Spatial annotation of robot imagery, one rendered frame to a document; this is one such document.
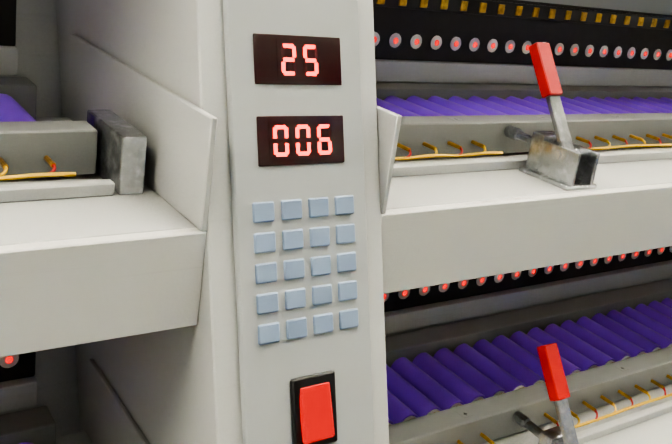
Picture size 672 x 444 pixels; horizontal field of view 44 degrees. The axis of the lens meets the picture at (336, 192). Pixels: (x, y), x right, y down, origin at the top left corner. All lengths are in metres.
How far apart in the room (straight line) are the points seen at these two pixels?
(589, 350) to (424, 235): 0.30
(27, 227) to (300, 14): 0.15
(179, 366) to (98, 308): 0.07
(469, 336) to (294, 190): 0.33
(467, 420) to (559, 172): 0.17
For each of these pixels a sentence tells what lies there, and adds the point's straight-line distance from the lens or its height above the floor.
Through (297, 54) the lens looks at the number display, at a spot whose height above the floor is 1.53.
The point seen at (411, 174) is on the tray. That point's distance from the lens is 0.48.
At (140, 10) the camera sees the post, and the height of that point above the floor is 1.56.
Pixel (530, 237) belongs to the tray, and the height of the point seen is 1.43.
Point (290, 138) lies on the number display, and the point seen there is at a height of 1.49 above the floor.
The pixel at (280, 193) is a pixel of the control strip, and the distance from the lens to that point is 0.37.
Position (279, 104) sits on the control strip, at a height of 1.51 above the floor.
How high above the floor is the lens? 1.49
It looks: 3 degrees down
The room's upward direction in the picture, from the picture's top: 2 degrees counter-clockwise
